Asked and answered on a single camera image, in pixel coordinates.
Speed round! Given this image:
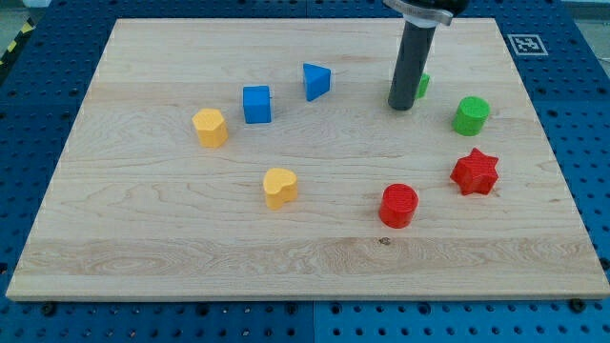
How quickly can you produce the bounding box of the yellow hexagon block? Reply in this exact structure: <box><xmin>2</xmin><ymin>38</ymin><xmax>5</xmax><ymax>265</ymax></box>
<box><xmin>192</xmin><ymin>109</ymin><xmax>228</xmax><ymax>148</ymax></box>

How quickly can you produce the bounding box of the green block behind rod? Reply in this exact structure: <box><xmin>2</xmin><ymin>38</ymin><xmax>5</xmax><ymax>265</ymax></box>
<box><xmin>416</xmin><ymin>72</ymin><xmax>431</xmax><ymax>99</ymax></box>

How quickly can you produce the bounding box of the green cylinder block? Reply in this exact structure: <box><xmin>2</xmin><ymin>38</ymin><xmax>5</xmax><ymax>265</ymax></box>
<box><xmin>452</xmin><ymin>96</ymin><xmax>491</xmax><ymax>136</ymax></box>

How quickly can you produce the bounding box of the yellow heart block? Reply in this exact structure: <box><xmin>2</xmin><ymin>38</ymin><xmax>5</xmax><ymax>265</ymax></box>
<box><xmin>263</xmin><ymin>168</ymin><xmax>298</xmax><ymax>210</ymax></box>

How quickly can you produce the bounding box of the black board stop bolt left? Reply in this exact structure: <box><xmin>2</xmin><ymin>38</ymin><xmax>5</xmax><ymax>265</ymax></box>
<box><xmin>40</xmin><ymin>302</ymin><xmax>56</xmax><ymax>316</ymax></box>

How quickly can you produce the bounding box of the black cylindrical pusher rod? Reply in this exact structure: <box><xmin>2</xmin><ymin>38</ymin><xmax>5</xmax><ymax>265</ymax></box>
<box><xmin>388</xmin><ymin>21</ymin><xmax>436</xmax><ymax>111</ymax></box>

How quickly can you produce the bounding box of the blue cube block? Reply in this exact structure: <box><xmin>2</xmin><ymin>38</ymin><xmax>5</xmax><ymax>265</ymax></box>
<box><xmin>242</xmin><ymin>86</ymin><xmax>272</xmax><ymax>124</ymax></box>

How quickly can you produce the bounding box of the black board stop bolt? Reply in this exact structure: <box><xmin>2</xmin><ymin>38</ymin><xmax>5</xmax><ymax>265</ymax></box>
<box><xmin>40</xmin><ymin>302</ymin><xmax>56</xmax><ymax>316</ymax></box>
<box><xmin>568</xmin><ymin>298</ymin><xmax>587</xmax><ymax>313</ymax></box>

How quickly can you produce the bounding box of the silver robot arm clamp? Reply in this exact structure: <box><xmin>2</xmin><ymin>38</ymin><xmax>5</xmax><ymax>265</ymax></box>
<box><xmin>382</xmin><ymin>0</ymin><xmax>470</xmax><ymax>28</ymax></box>

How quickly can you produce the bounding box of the red star block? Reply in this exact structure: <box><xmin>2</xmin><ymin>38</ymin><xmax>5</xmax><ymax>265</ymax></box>
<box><xmin>450</xmin><ymin>148</ymin><xmax>498</xmax><ymax>195</ymax></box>

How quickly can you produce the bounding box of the black board stop bolt right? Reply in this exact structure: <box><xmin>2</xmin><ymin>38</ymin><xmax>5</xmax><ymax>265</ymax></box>
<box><xmin>568</xmin><ymin>298</ymin><xmax>587</xmax><ymax>313</ymax></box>

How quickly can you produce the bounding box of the red cylinder block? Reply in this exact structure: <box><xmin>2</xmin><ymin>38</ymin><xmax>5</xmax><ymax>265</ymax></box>
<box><xmin>378</xmin><ymin>183</ymin><xmax>418</xmax><ymax>229</ymax></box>

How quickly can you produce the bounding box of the blue triangle block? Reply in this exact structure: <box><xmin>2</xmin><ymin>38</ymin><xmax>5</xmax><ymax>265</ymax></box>
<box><xmin>303</xmin><ymin>63</ymin><xmax>332</xmax><ymax>102</ymax></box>

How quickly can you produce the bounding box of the wooden board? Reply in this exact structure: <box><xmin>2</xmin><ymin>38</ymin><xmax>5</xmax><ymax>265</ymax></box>
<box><xmin>7</xmin><ymin>18</ymin><xmax>609</xmax><ymax>302</ymax></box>

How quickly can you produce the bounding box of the white fiducial marker tag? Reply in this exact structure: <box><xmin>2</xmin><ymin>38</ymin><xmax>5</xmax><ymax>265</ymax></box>
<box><xmin>507</xmin><ymin>33</ymin><xmax>548</xmax><ymax>56</ymax></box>

